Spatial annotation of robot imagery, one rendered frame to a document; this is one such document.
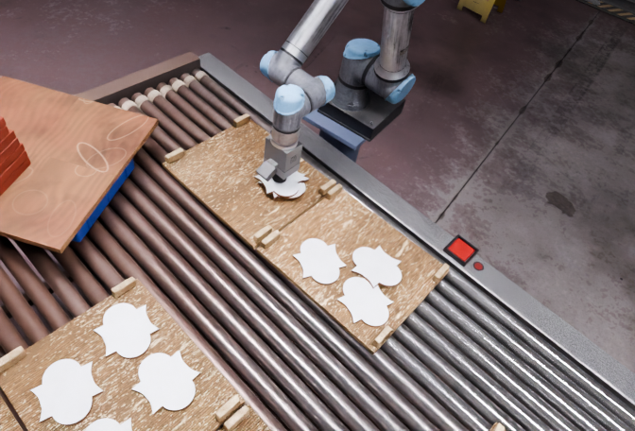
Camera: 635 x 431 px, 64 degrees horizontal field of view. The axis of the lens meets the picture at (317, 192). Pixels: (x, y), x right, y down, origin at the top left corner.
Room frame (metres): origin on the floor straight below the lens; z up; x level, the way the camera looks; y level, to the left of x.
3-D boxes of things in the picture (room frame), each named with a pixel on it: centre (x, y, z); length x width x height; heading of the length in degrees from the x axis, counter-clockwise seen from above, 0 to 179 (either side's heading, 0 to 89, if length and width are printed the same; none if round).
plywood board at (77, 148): (0.88, 0.78, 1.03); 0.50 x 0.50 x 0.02; 85
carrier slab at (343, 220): (0.84, -0.14, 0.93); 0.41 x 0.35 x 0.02; 57
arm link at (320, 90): (1.14, 0.08, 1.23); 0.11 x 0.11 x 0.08; 57
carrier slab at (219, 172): (1.07, 0.21, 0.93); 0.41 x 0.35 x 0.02; 56
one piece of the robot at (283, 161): (1.03, 0.13, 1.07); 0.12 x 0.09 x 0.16; 147
